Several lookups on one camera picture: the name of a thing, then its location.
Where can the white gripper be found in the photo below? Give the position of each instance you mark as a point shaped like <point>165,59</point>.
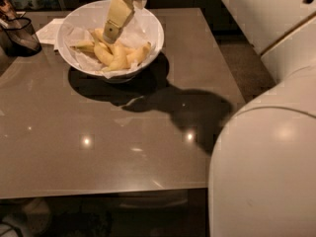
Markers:
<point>118,13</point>

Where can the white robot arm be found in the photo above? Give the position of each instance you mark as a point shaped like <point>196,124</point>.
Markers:
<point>262,175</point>

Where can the white paper bowl liner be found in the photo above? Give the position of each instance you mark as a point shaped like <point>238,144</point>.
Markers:
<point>80,43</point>

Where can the left small yellow banana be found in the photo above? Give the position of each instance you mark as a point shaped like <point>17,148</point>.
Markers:
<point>84,45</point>

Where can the white bowl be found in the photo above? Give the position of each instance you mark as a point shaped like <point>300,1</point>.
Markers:
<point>143,27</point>

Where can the white paper napkin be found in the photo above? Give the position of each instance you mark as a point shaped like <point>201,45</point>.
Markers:
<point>48,33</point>

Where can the black mesh container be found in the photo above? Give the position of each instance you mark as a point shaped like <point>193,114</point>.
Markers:
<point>23,40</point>

